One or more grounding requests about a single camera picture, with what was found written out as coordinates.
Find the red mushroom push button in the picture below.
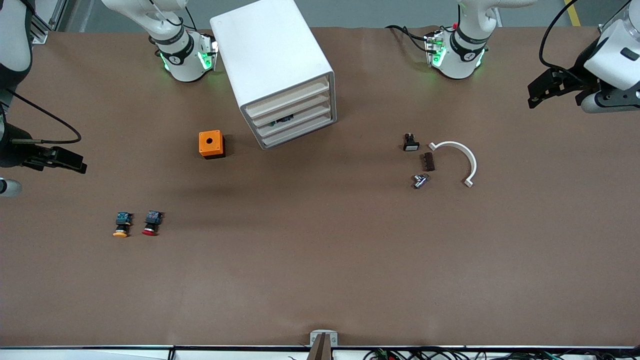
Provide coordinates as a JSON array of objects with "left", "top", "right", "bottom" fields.
[{"left": 141, "top": 210, "right": 164, "bottom": 237}]

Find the white drawer cabinet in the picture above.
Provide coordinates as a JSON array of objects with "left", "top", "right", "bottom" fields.
[{"left": 209, "top": 0, "right": 337, "bottom": 151}]

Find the beige cabinet drawer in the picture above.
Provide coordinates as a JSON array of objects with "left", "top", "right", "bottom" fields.
[
  {"left": 244, "top": 75, "right": 332, "bottom": 120},
  {"left": 251, "top": 93, "right": 332, "bottom": 129},
  {"left": 256, "top": 106, "right": 333, "bottom": 139},
  {"left": 261, "top": 117, "right": 334, "bottom": 150}
]

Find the yellow mushroom push button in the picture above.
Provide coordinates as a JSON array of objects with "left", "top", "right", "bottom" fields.
[{"left": 112, "top": 212, "right": 134, "bottom": 238}]

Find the grey metal table clamp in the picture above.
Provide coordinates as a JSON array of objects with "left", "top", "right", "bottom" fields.
[{"left": 309, "top": 329, "right": 339, "bottom": 348}]

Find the brown tapered bar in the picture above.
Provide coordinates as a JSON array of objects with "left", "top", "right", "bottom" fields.
[{"left": 306, "top": 334, "right": 333, "bottom": 360}]

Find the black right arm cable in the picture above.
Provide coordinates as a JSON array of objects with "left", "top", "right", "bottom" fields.
[{"left": 4, "top": 88, "right": 83, "bottom": 145}]

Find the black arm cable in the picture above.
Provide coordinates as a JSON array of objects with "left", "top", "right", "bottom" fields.
[
  {"left": 539, "top": 0, "right": 581, "bottom": 73},
  {"left": 4, "top": 88, "right": 83, "bottom": 145}
]

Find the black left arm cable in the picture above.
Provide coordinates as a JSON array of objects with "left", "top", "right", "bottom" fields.
[{"left": 539, "top": 0, "right": 581, "bottom": 73}]

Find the white curved plastic bracket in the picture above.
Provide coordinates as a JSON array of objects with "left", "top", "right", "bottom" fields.
[{"left": 428, "top": 141, "right": 478, "bottom": 188}]

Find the orange button enclosure box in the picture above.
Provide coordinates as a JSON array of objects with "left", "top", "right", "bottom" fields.
[{"left": 198, "top": 130, "right": 226, "bottom": 160}]

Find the black left base cable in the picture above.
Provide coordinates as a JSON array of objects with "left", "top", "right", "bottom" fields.
[{"left": 385, "top": 24, "right": 432, "bottom": 53}]

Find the black base cable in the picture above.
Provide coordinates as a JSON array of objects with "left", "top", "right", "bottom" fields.
[
  {"left": 170, "top": 7, "right": 199, "bottom": 32},
  {"left": 385, "top": 24, "right": 432, "bottom": 53}
]

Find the black right base cable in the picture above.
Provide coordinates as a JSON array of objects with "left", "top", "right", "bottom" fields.
[{"left": 170, "top": 7, "right": 199, "bottom": 32}]

